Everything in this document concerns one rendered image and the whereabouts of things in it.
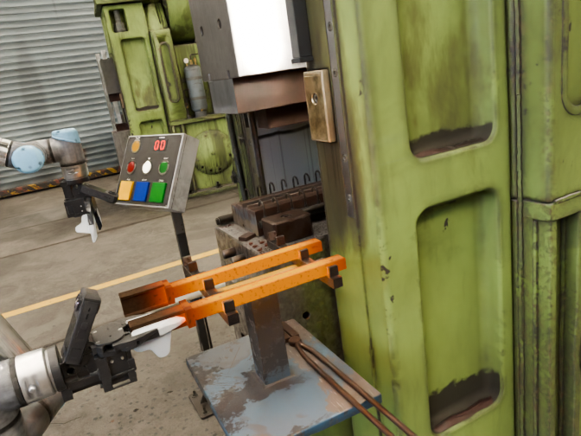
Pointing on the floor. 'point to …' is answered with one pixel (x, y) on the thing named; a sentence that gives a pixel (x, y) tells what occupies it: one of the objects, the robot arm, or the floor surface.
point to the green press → (162, 84)
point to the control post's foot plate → (201, 405)
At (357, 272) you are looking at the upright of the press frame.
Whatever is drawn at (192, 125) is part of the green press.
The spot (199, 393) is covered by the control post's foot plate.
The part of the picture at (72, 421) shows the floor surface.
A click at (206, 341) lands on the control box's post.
